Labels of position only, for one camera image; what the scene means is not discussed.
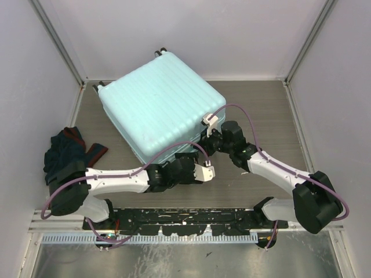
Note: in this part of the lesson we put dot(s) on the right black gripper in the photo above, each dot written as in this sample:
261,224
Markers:
206,141

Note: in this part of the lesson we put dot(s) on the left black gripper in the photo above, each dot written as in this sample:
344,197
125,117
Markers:
194,156

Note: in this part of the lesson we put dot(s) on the mint green suitcase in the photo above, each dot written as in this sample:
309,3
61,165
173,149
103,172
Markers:
158,107

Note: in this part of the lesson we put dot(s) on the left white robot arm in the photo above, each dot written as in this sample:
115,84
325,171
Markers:
74,189

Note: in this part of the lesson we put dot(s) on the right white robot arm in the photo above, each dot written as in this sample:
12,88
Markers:
313,202

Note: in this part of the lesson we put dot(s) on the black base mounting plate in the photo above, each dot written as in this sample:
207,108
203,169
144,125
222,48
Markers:
184,222

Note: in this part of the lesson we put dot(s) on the navy garment with red trim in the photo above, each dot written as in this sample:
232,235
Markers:
69,146

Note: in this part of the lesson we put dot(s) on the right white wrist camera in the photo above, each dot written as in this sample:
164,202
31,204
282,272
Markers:
210,121

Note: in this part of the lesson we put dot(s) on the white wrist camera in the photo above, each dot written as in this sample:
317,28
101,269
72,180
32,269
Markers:
210,121
205,172

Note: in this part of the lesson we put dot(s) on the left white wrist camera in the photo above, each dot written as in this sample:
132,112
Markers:
205,172

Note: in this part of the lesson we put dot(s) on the white slotted cable duct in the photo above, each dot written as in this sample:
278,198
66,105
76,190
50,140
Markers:
89,238

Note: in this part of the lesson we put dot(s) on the aluminium frame rail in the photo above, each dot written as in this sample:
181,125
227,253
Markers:
77,223

